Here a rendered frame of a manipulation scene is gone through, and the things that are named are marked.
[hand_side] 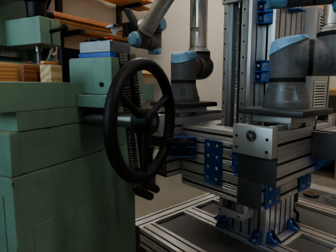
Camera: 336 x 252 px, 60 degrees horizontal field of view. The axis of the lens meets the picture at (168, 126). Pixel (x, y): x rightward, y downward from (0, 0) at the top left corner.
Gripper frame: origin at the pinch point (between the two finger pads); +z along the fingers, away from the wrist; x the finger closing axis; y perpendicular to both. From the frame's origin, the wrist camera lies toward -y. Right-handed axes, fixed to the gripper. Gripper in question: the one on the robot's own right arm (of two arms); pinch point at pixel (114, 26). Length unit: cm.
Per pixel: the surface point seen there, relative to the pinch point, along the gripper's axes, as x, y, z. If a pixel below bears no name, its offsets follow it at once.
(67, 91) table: -89, 24, -68
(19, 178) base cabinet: -105, 39, -70
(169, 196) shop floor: 40, 130, 0
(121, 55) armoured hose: -79, 17, -77
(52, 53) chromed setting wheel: -73, 14, -42
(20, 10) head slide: -81, 2, -43
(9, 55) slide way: -83, 14, -34
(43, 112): -97, 27, -69
